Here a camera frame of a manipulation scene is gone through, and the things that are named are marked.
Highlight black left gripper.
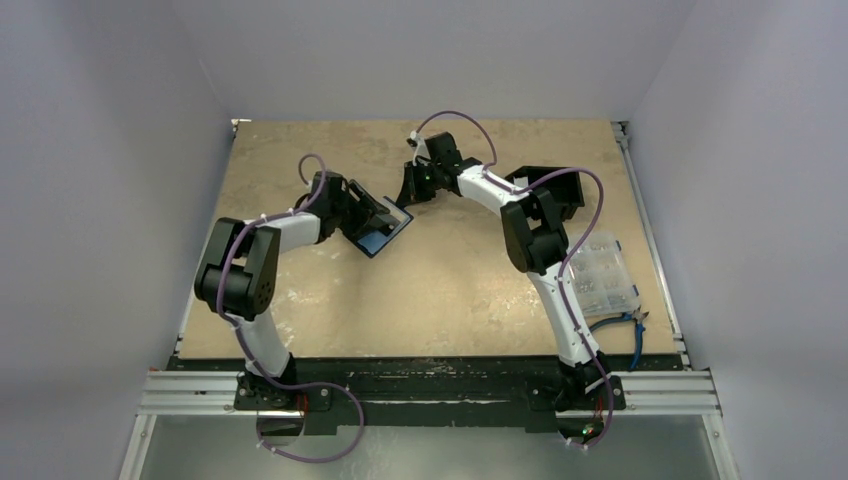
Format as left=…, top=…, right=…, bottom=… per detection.
left=331, top=181, right=388, bottom=241

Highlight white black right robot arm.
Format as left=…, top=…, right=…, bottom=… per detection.
left=396, top=131, right=613, bottom=407

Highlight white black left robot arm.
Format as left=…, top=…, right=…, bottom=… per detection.
left=193, top=171, right=412, bottom=409

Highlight black plastic bin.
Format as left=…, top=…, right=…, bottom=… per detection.
left=505, top=166, right=585, bottom=221

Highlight clear plastic screw box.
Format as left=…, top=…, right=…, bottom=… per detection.
left=567, top=231, right=641, bottom=317

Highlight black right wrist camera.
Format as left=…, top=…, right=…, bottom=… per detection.
left=407, top=131, right=463, bottom=166

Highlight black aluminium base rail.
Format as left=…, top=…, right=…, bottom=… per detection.
left=139, top=356, right=720, bottom=437

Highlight blue handled pliers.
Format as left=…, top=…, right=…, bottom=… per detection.
left=586, top=311, right=651, bottom=373

